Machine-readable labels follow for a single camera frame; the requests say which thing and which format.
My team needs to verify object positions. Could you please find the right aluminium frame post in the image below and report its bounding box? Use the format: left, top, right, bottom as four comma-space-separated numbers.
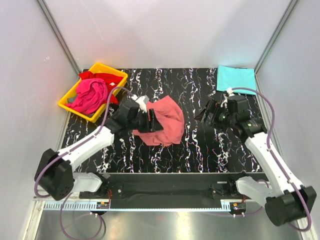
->
254, 0, 300, 74

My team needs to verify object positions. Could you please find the left aluminium frame post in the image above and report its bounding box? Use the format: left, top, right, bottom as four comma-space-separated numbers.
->
35, 0, 81, 75

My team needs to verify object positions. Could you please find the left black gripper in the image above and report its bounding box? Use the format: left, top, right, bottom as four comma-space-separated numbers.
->
127, 108, 163, 134

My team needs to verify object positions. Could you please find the small circuit board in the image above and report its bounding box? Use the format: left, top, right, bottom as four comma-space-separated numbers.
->
232, 202, 247, 212
96, 201, 110, 209

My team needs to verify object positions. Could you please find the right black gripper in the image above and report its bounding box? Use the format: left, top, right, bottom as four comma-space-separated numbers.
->
194, 99, 236, 133

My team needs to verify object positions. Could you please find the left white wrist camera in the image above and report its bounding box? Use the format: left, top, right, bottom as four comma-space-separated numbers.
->
131, 94, 149, 113

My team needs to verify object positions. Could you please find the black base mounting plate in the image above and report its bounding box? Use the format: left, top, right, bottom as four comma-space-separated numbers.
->
79, 172, 267, 207

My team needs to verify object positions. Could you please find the salmon pink t-shirt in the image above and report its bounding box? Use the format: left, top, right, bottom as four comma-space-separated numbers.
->
132, 95, 185, 147

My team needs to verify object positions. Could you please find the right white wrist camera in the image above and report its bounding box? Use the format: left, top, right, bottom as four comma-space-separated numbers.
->
220, 87, 235, 109

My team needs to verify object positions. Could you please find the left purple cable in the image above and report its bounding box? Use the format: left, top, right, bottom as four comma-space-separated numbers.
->
34, 86, 137, 239

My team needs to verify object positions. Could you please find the white slotted cable duct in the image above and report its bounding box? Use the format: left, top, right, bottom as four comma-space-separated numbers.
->
44, 200, 231, 212

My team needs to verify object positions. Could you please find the red t-shirt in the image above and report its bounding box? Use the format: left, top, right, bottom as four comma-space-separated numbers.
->
76, 71, 123, 104

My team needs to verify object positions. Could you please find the aluminium frame post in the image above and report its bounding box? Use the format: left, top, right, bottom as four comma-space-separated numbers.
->
35, 0, 81, 75
254, 0, 300, 74

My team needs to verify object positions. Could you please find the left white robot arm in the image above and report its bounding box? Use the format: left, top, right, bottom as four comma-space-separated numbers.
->
34, 101, 164, 201

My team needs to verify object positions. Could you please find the right small circuit board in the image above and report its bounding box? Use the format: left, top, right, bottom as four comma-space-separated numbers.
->
232, 202, 247, 212

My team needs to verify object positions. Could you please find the yellow plastic bin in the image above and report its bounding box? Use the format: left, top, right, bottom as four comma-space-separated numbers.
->
58, 62, 128, 123

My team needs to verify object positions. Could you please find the magenta t-shirt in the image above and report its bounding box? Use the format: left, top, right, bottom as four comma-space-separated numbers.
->
66, 78, 108, 115

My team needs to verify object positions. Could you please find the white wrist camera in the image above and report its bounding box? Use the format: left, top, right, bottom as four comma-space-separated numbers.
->
131, 94, 149, 113
220, 87, 235, 109

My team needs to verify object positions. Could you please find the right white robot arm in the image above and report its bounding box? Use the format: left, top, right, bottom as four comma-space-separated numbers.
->
195, 95, 317, 231

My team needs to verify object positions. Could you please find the left small circuit board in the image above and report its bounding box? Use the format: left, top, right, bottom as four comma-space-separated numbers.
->
96, 201, 110, 209

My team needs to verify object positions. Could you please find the folded turquoise t-shirt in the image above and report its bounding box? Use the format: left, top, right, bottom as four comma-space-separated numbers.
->
216, 65, 257, 95

